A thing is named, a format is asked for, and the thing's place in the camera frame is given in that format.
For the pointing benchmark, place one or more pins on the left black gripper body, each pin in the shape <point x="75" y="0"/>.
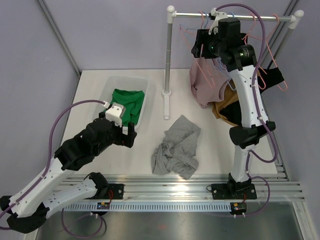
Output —
<point x="117" y="137"/>

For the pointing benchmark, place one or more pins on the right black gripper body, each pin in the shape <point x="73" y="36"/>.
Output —
<point x="212" y="47"/>

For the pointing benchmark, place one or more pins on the green tank top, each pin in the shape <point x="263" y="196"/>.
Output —
<point x="132" y="101"/>

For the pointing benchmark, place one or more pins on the pink mauve tank top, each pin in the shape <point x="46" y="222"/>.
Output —
<point x="200" y="89"/>

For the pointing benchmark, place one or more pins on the grey tank top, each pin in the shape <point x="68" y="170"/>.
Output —
<point x="177" y="151"/>

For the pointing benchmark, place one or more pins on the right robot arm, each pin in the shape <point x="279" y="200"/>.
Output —
<point x="241" y="64"/>

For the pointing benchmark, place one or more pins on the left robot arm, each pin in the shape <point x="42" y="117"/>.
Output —
<point x="31" y="207"/>

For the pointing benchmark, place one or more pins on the mustard brown tank top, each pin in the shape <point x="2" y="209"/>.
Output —
<point x="230" y="97"/>

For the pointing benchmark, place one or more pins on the black tank top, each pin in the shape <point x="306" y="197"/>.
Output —
<point x="229" y="109"/>

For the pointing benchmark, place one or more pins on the white plastic basket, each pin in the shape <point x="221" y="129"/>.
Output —
<point x="128" y="83"/>

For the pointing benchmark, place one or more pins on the white metal clothes rack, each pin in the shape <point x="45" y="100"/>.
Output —
<point x="291" y="16"/>

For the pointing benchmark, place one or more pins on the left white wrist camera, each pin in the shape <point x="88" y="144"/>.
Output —
<point x="114" y="112"/>

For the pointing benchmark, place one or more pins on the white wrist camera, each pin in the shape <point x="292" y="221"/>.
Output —
<point x="217" y="15"/>
<point x="114" y="112"/>

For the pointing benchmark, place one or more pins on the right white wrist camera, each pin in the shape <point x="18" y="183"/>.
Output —
<point x="217" y="15"/>

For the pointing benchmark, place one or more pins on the white slotted cable duct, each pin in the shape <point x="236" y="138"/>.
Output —
<point x="119" y="206"/>

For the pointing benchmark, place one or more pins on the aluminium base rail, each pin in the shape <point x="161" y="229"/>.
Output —
<point x="141" y="185"/>

